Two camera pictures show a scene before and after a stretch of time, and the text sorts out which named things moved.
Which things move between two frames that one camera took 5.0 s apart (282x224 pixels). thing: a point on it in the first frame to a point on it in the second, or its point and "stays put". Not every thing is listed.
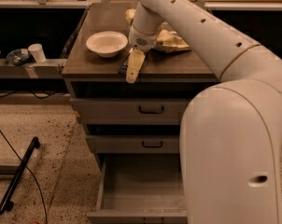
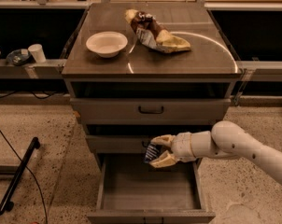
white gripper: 143,41 to 182,147
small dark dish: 18,56 stays put
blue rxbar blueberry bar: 124,66 to 153,151
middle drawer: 134,144 stays put
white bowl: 106,43 stays put
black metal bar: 6,203 stays put
